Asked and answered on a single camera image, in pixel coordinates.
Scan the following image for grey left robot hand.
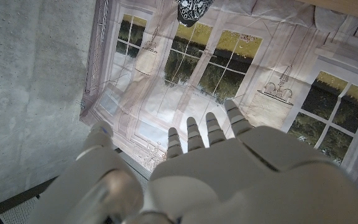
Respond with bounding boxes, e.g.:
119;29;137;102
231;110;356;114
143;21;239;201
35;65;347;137
35;99;358;224

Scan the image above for black paisley bandana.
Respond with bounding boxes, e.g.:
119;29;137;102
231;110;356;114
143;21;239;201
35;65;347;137
176;0;216;28

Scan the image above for printed window backdrop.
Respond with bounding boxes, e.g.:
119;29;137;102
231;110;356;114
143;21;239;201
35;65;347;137
79;0;358;195

